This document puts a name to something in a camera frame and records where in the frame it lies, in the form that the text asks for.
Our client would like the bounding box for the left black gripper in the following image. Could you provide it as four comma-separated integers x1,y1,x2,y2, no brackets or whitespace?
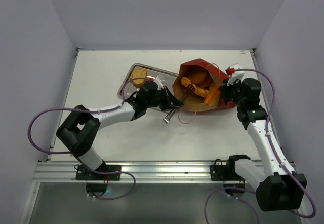
145,85,183,111

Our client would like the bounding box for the red brown paper bag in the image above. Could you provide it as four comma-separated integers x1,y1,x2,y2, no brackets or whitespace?
172,58,235,114

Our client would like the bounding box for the seeded bread slice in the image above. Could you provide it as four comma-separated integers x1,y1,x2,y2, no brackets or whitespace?
131,68,147,88

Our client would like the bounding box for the braided orange bread loaf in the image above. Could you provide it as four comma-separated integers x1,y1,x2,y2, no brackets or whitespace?
180,77,209,98

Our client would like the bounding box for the fake triangle sandwich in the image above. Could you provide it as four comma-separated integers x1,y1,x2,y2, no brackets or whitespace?
204,85,221,106

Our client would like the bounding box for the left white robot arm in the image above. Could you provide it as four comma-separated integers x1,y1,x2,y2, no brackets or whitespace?
56,81,183,181

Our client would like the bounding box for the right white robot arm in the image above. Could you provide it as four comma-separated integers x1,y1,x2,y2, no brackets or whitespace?
210,78,307,211

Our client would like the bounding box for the stainless steel tray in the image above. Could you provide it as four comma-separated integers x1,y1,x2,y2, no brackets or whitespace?
117,62,179,112

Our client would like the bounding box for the round orange bun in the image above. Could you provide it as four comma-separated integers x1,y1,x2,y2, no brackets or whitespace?
188,72,212,87

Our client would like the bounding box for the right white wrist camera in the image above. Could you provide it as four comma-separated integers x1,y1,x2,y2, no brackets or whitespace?
225,63,245,86

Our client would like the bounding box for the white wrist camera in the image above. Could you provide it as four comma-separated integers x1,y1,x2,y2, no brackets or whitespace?
148,75,163,90
225,63,245,86

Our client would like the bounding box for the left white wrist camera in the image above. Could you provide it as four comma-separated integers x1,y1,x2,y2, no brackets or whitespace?
148,75,163,90

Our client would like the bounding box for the aluminium mounting rail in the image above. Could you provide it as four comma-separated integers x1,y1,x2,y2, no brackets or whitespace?
32,160,297,183

